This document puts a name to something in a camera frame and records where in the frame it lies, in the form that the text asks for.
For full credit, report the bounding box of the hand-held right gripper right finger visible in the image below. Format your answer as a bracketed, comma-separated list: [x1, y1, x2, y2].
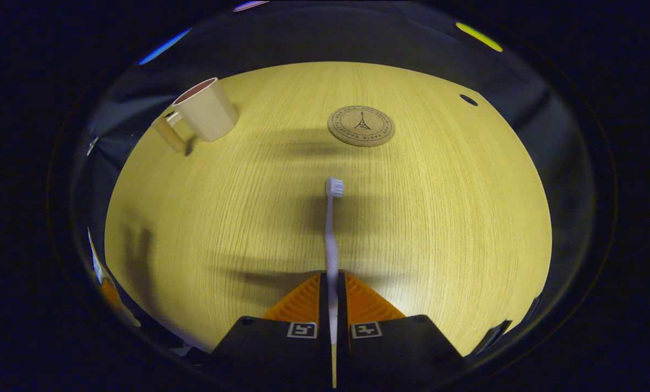
[336, 272, 467, 388]

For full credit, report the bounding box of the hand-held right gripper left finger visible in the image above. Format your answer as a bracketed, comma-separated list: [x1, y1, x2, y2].
[210, 272, 333, 388]

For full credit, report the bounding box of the white toothbrush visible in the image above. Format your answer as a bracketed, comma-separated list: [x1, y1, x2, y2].
[325, 177, 344, 388]

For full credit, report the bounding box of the beige cup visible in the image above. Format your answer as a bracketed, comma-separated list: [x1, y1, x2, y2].
[151, 77, 239, 154]

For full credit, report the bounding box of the round cork coaster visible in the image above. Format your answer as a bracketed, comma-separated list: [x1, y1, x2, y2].
[327, 105, 396, 148]

